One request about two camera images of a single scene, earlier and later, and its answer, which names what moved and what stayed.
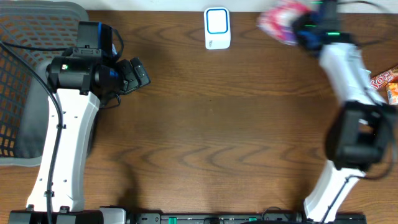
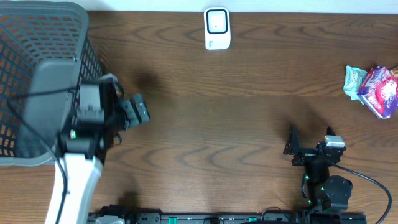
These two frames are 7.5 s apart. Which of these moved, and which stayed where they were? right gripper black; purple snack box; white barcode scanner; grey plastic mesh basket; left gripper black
Moved: right gripper black; purple snack box; left gripper black
Stayed: grey plastic mesh basket; white barcode scanner
